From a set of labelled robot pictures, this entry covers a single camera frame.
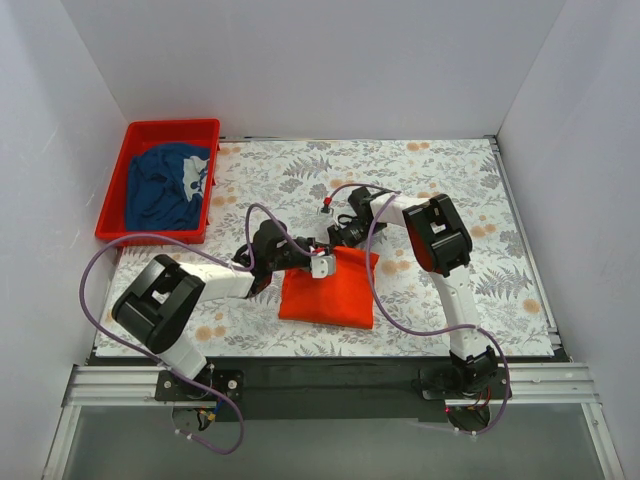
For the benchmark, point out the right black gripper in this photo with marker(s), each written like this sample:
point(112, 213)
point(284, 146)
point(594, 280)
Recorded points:
point(338, 235)

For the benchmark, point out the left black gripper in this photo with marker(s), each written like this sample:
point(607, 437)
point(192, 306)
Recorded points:
point(304, 247)

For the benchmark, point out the orange t shirt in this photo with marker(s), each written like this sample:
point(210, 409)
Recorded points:
point(343, 299)

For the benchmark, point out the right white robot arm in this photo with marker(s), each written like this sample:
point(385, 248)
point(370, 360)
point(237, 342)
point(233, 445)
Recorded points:
point(442, 246)

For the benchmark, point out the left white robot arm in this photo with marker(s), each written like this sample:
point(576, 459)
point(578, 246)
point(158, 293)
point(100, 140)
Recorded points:
point(157, 306)

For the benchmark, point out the floral table mat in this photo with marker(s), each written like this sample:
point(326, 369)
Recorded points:
point(288, 181)

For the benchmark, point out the blue t shirt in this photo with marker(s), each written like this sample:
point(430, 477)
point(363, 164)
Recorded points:
point(165, 188)

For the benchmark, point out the red plastic bin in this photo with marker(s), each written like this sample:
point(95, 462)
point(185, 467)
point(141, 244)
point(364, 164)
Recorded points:
point(140, 137)

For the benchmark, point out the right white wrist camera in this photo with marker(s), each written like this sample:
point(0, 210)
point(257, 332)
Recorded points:
point(326, 208)

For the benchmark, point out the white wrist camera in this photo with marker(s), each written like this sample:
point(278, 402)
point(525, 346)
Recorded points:
point(322, 265)
point(326, 208)

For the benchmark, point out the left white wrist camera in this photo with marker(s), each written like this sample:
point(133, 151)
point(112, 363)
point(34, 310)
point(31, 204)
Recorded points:
point(322, 265)

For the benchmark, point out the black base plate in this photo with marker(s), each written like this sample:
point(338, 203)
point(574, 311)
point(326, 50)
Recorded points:
point(301, 388)

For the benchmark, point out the aluminium mounting rail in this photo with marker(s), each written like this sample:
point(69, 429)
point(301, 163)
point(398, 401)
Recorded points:
point(523, 383)

